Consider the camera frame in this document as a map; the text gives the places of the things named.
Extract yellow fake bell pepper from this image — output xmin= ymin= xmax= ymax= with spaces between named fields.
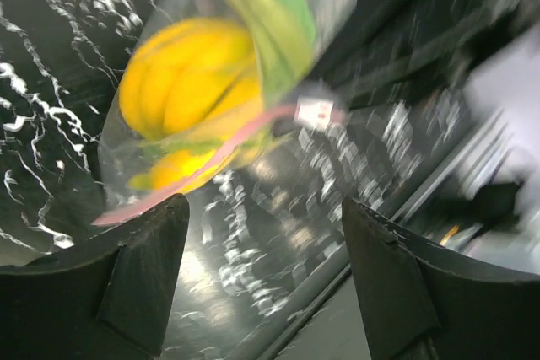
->
xmin=118 ymin=17 xmax=265 ymax=142

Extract clear zip top bag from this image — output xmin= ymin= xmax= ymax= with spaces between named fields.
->
xmin=94 ymin=0 xmax=356 ymax=227

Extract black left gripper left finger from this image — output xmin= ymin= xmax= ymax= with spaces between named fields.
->
xmin=1 ymin=195 xmax=189 ymax=359

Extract green fake celery stalks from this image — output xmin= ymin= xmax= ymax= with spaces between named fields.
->
xmin=225 ymin=0 xmax=316 ymax=107

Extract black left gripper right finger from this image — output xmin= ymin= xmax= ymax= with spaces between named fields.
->
xmin=342 ymin=198 xmax=539 ymax=359

